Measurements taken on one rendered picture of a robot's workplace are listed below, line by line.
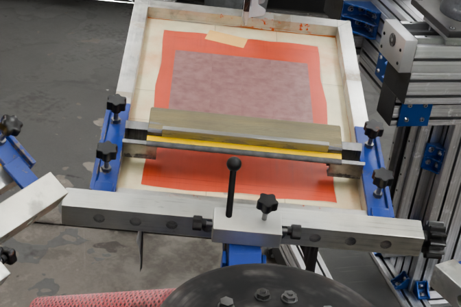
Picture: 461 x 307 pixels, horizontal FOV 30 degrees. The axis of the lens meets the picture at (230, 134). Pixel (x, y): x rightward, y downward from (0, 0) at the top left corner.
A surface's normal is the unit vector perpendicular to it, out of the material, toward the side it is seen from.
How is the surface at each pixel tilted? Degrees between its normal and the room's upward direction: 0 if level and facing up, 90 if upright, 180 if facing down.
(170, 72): 9
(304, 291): 0
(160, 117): 19
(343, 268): 0
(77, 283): 0
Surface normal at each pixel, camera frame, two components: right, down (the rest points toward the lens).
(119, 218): -0.01, 0.62
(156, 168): 0.11, -0.78
